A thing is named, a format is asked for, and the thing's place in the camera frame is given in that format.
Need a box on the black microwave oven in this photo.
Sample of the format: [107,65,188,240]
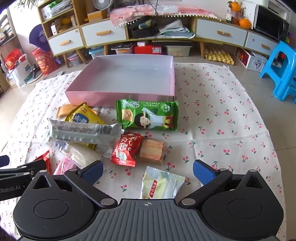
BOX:
[253,5,290,42]

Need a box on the green potted plant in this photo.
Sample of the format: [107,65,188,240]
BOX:
[17,0,40,7]

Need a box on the pink cardboard box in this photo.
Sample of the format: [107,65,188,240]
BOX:
[65,55,175,108]

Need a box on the red cardboard box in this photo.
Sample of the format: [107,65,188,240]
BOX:
[134,45,162,55]

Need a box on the white toy box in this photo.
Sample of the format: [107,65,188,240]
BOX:
[236,47,269,70]

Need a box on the pink snack packet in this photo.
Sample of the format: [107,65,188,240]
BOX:
[54,156,78,175]

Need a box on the small white desk fan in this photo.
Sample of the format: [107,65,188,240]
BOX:
[92,0,111,11]

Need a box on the long clear wafer packet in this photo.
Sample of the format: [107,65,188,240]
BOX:
[50,140,103,168]

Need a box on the white drawer orange handle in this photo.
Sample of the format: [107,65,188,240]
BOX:
[196,18,248,47]
[245,31,279,56]
[48,29,84,56]
[81,20,127,48]

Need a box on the round red bag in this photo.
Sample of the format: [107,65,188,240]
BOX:
[32,47,60,75]

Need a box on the black open case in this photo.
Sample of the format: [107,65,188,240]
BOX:
[128,18,158,39]

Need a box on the clear wafer biscuit packet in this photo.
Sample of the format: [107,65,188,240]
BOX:
[139,138,167,165]

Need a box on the clear bin with black frame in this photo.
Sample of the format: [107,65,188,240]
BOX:
[111,43,136,56]

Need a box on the cherry print cloth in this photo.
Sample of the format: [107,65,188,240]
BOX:
[0,62,287,232]

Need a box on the silver foil snack packet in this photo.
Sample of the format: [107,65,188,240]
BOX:
[47,118,125,159]

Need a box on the orange fruit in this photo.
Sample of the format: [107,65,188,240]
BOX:
[228,1,242,12]
[239,17,252,29]

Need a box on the wooden cabinet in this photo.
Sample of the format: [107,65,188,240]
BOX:
[37,0,281,67]

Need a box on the pink cloth cabinet cover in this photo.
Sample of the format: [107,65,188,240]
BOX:
[109,5,226,28]

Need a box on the yellow egg tray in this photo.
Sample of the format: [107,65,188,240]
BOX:
[205,46,235,65]

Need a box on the orange snack packet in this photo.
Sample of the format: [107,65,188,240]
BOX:
[56,104,80,118]

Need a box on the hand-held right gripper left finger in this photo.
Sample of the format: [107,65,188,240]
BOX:
[22,161,118,208]

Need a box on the white and yellow snack packet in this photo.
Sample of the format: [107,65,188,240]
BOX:
[140,166,185,200]

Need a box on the red and white shopping bag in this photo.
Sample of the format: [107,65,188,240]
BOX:
[5,49,31,88]

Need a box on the stack of papers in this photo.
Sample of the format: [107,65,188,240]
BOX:
[47,0,72,16]

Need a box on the purple hat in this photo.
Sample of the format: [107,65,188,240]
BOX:
[29,23,51,52]

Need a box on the orange cardboard box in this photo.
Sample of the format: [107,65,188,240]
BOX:
[87,10,109,22]

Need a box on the blue lid storage bin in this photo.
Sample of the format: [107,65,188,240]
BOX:
[89,46,104,59]

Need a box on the blue plastic stool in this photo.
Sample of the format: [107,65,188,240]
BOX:
[259,40,296,103]

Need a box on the red foil snack packet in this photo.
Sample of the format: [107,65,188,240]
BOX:
[35,150,52,175]

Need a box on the pile of papers and bags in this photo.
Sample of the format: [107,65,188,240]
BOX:
[158,19,196,40]

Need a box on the green snack packet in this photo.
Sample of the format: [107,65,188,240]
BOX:
[116,99,179,131]

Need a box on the red packet with white circle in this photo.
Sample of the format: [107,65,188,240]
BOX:
[110,133,144,167]

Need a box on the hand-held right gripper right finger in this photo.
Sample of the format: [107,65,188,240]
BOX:
[178,159,278,207]

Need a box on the small clear storage bin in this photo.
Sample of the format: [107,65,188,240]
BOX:
[67,52,82,66]

